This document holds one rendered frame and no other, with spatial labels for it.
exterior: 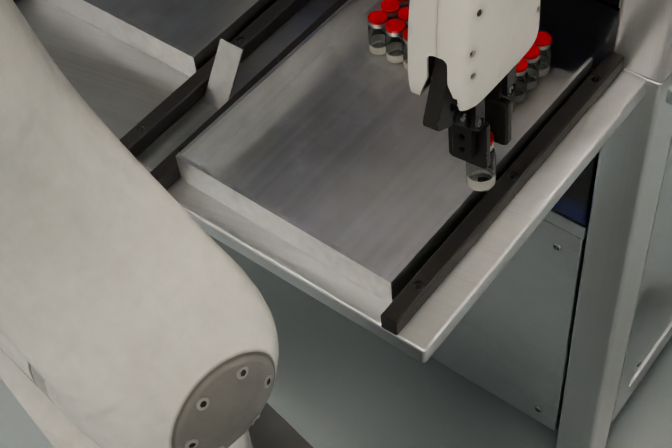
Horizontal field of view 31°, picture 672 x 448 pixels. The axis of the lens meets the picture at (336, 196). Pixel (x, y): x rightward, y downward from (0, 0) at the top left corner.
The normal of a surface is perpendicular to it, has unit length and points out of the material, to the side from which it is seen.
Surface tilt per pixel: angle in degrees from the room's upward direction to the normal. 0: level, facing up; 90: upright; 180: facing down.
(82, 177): 75
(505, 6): 86
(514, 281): 90
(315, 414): 0
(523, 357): 90
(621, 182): 90
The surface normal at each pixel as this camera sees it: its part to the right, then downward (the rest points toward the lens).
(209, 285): 0.73, -0.10
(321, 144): -0.07, -0.64
